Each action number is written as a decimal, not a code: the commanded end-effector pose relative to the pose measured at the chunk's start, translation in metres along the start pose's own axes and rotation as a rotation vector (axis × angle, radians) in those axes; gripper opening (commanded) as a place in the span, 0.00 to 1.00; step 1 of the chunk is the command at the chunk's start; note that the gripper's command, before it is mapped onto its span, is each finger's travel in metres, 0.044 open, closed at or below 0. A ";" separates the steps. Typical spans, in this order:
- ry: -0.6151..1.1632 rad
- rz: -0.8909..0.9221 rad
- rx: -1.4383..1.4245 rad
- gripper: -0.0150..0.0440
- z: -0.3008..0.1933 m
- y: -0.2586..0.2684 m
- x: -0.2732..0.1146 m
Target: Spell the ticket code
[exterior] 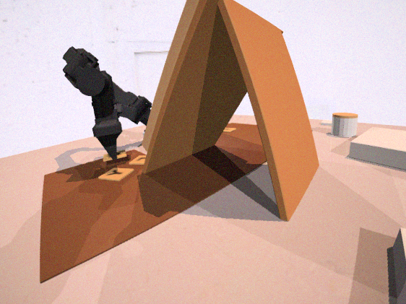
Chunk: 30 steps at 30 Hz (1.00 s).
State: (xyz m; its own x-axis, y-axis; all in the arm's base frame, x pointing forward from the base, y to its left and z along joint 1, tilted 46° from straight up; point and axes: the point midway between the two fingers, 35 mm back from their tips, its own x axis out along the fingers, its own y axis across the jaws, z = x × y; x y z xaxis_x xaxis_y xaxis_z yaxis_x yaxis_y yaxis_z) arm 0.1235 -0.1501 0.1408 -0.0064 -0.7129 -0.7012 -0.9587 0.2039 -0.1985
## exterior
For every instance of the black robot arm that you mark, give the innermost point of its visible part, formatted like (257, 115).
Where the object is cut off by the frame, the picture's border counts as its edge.
(83, 71)

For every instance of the small white square tile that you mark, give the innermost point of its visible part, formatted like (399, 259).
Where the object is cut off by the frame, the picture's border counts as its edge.
(326, 123)

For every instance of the white rectangular box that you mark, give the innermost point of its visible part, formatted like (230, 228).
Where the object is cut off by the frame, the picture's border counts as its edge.
(381, 146)

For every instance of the grey cylindrical container with orange lid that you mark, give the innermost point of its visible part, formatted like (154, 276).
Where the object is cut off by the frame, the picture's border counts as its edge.
(344, 124)

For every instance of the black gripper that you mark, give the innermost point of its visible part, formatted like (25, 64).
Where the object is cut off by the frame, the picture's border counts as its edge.
(107, 128)

